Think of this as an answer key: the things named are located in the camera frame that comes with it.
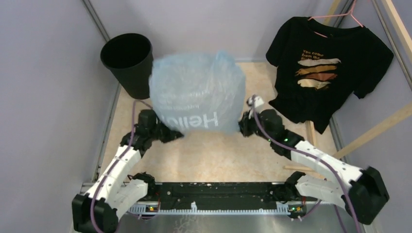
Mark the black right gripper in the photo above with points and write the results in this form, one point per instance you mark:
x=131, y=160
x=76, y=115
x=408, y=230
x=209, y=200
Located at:
x=244, y=124

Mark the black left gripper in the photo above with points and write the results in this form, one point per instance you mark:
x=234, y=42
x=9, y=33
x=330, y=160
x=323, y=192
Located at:
x=171, y=134

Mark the light blue plastic trash bag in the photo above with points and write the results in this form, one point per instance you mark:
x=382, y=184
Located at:
x=198, y=91

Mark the black plastic trash bin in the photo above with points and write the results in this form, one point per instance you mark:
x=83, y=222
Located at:
x=129, y=57

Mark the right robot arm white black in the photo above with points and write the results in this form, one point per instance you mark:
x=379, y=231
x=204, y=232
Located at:
x=361, y=192

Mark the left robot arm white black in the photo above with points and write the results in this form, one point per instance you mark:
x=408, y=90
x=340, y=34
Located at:
x=102, y=206

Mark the wooden stick on floor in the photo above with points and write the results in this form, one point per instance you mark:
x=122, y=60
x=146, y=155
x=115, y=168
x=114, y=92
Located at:
x=299, y=168

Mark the black printed t-shirt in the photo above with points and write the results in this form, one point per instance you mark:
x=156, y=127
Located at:
x=318, y=67

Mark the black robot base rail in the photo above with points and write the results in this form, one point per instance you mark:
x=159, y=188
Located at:
x=253, y=198

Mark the pink wire clothes hanger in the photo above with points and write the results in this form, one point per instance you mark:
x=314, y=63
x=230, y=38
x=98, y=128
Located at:
x=349, y=13

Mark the wooden frame bar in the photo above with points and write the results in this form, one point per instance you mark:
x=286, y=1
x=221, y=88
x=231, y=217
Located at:
x=397, y=117

